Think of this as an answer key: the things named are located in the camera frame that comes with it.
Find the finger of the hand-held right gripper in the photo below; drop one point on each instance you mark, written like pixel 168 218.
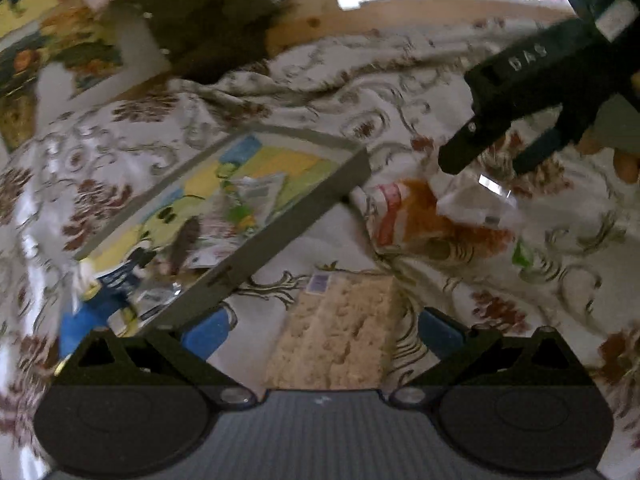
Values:
pixel 465 146
pixel 547 144

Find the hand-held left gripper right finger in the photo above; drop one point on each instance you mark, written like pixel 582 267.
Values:
pixel 440 334

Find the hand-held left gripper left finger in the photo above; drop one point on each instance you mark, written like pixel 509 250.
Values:
pixel 210 336

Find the clear snack packet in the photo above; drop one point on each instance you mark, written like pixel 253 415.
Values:
pixel 480 210

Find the white red snack packet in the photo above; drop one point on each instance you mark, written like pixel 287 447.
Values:
pixel 212 256

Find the orange snack packet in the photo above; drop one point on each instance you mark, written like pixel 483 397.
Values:
pixel 420 220

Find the rice cracker packet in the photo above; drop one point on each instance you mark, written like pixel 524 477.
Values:
pixel 340 330

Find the white green snack packet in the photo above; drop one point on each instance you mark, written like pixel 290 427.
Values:
pixel 252 200

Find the grey tray with cartoon print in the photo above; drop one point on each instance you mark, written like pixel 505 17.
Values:
pixel 310 195

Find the person's right hand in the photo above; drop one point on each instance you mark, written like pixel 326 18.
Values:
pixel 626 164

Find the small silver wrapper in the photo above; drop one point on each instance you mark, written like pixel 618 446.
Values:
pixel 160 294

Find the brown gold snack wrapper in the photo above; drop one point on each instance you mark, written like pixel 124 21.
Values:
pixel 183 245

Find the small green packet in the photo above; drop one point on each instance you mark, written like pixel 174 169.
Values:
pixel 522 255

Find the floral bedspread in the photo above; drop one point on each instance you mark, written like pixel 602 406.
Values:
pixel 300 90

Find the wooden bed frame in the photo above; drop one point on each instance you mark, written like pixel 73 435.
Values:
pixel 400 15

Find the torn cartoon wall poster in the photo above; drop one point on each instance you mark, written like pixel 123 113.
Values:
pixel 30 80

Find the cartoon wall poster with yellow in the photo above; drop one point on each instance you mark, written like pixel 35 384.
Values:
pixel 45 5

